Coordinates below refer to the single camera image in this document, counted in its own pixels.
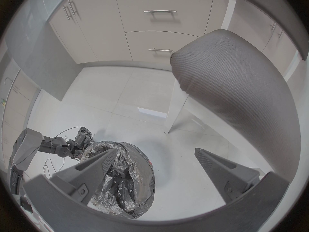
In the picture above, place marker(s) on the grey chair with white legs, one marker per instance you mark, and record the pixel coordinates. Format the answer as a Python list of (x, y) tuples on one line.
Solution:
[(241, 81)]

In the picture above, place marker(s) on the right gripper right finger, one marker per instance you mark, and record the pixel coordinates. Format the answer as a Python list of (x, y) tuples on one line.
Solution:
[(227, 177)]

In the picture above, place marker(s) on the pale tall cupboard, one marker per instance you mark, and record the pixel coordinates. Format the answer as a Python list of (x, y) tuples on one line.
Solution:
[(17, 100)]

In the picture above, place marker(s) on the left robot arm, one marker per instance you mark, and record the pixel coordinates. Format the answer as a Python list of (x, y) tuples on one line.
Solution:
[(29, 144)]

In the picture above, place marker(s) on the beige cabinet with drawers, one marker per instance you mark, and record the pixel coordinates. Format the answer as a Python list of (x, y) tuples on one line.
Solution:
[(101, 32)]

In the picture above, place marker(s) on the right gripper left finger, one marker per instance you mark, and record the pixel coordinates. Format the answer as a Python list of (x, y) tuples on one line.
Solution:
[(87, 175)]

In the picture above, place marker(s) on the black plastic bag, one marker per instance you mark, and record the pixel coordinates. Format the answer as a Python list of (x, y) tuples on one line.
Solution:
[(135, 177)]

